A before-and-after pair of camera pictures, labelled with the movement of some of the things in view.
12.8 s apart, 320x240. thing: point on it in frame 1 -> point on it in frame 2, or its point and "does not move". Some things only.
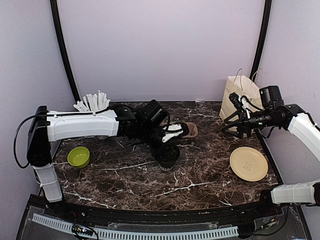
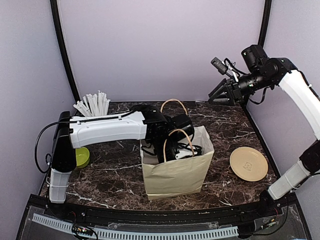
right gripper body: (246, 128) -> (237, 93)
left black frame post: (55, 11) does not move
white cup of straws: (90, 103) does not move
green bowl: (79, 156) does not move
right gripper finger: (237, 112) -> (217, 88)
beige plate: (248, 164) does not move
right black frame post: (261, 39) does not move
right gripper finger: (237, 134) -> (221, 99)
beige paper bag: (243, 85) -> (179, 177)
